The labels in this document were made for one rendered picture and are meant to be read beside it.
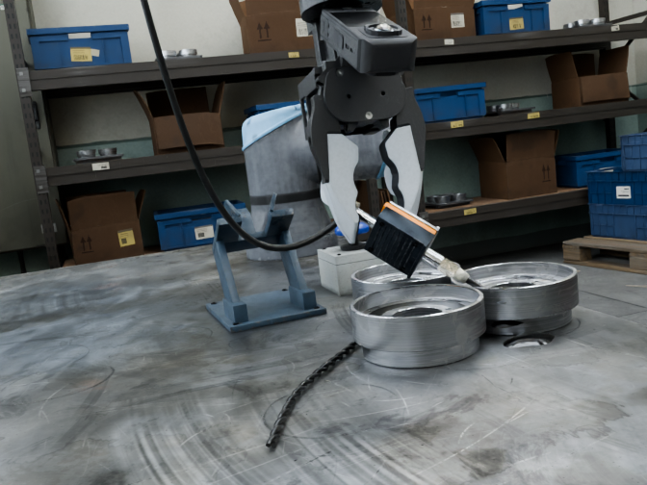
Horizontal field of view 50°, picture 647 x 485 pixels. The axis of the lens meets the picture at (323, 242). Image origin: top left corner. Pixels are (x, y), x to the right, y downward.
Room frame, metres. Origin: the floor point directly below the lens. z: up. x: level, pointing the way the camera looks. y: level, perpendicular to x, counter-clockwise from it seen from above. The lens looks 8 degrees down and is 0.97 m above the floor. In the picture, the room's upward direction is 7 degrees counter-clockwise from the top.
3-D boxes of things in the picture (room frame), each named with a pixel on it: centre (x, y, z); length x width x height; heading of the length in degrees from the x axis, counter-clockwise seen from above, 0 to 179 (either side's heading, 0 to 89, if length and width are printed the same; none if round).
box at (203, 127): (4.17, 0.73, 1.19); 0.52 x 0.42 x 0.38; 106
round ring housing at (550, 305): (0.59, -0.16, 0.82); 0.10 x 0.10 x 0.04
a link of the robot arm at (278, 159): (1.13, 0.04, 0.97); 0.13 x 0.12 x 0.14; 85
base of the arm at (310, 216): (1.13, 0.05, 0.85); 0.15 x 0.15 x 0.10
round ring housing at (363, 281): (0.66, -0.07, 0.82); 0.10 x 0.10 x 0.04
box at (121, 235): (4.01, 1.23, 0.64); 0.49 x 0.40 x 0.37; 111
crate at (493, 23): (4.79, -1.34, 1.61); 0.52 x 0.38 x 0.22; 109
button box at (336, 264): (0.81, -0.03, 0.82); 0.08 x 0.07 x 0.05; 16
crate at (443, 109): (4.65, -0.84, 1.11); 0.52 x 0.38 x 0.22; 106
